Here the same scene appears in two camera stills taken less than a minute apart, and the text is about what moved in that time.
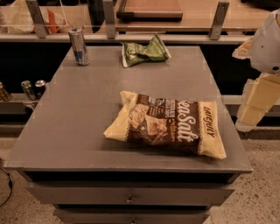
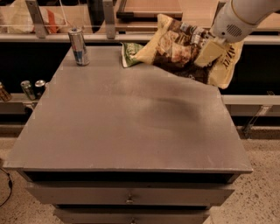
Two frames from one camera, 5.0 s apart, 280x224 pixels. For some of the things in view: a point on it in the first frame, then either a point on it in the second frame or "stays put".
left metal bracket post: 38,17 stays put
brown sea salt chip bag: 187,126 -> 174,44
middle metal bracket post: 110,20 stays put
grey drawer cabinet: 69,165 stays put
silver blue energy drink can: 80,46 stays put
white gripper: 266,49 -> 227,26
